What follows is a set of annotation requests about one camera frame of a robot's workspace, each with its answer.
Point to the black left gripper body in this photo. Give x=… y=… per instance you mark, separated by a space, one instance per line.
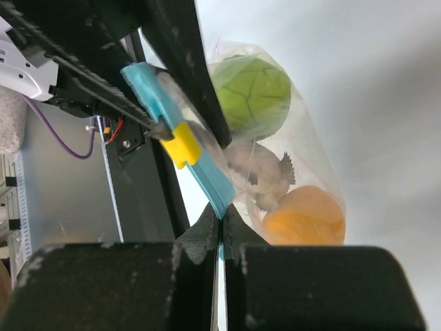
x=85 y=39

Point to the grey fake fish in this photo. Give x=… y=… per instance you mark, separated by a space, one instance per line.
x=260 y=173

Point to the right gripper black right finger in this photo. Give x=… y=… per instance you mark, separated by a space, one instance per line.
x=312 y=287

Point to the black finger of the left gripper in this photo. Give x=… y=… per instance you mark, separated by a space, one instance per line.
x=172 y=29

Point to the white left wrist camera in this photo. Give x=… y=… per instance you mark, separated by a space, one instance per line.
x=18 y=74

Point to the light green fake fruit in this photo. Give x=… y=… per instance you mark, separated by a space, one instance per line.
x=254 y=94

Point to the clear zip top bag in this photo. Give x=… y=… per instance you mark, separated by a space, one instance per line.
x=189 y=142

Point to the orange fake orange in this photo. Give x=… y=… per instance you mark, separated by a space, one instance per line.
x=306 y=216

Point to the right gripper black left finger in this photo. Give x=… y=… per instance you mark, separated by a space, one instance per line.
x=121 y=286

